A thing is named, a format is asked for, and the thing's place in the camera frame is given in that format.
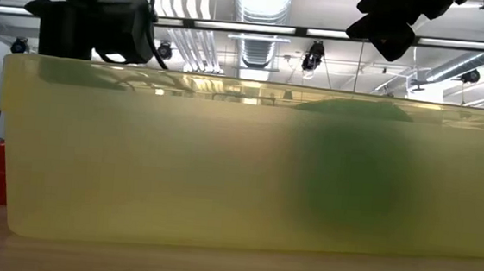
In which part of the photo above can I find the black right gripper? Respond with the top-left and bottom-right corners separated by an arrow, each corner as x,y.
343,0 -> 470,68

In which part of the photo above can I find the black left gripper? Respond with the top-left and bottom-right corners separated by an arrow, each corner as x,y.
21,0 -> 161,67

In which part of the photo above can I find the green foam die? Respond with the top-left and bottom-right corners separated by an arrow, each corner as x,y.
281,94 -> 436,242

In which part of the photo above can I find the yellow translucent plastic bin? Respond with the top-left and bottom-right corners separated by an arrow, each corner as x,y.
0,51 -> 484,271

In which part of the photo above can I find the long silver ceiling pipe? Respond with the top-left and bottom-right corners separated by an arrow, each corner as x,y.
423,14 -> 484,89

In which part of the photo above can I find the black double ceiling spotlight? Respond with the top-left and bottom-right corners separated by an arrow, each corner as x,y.
300,39 -> 327,73

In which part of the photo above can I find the black linear ceiling light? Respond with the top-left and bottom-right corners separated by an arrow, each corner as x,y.
0,3 -> 484,54

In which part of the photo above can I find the thin hanging black cable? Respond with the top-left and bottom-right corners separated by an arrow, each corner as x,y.
352,38 -> 366,94

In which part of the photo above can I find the silver round ventilation duct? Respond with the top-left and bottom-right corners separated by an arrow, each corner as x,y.
229,0 -> 296,73

